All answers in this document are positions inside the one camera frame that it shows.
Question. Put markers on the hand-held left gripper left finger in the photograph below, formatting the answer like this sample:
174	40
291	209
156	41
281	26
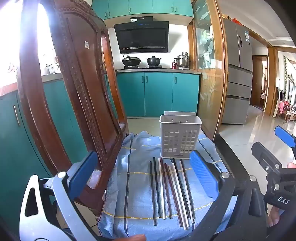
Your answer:
83	171

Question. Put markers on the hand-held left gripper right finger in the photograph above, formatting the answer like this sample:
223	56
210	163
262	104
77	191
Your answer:
203	172

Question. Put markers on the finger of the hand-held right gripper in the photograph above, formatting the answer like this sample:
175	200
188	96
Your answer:
263	153
283	135

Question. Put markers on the brown chopstick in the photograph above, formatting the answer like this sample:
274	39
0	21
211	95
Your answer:
173	197
166	192

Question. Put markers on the white plastic chopstick holder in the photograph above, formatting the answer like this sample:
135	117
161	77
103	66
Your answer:
180	139

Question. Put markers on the person's left hand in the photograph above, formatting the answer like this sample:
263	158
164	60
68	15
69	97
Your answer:
136	238

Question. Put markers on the wooden dining chairs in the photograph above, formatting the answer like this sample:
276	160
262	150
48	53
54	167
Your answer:
286	109

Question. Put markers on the blue checked cloth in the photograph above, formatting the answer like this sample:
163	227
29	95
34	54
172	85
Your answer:
138	185

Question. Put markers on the green vine garland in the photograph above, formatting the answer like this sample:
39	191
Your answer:
286	76

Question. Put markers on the teal side cabinets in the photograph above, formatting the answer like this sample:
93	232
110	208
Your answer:
13	143

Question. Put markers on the silver refrigerator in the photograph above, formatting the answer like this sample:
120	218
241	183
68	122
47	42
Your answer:
238	69

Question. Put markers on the teal base cabinets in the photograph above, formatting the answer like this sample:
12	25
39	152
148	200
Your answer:
159	92

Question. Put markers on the wood framed glass door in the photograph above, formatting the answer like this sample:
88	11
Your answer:
208	69

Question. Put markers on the carved wooden chair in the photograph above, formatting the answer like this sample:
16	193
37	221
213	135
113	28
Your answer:
76	69

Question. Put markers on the dish rack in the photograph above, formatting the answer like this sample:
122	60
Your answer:
53	69

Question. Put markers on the kitchen countertop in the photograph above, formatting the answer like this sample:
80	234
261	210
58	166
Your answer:
159	71

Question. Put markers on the red canister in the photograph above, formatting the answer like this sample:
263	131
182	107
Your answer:
174	65

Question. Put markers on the stainless steel pot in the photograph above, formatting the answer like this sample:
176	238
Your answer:
182	61

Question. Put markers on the gas stove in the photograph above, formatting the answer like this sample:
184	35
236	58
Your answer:
145	67

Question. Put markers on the black wok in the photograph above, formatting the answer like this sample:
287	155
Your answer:
131	61

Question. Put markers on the black cooking pot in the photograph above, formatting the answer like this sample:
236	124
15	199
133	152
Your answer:
153	61

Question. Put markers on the black range hood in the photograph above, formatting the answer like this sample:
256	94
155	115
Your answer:
142	34

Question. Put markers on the teal wall cabinets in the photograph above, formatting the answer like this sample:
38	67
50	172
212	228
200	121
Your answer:
138	8

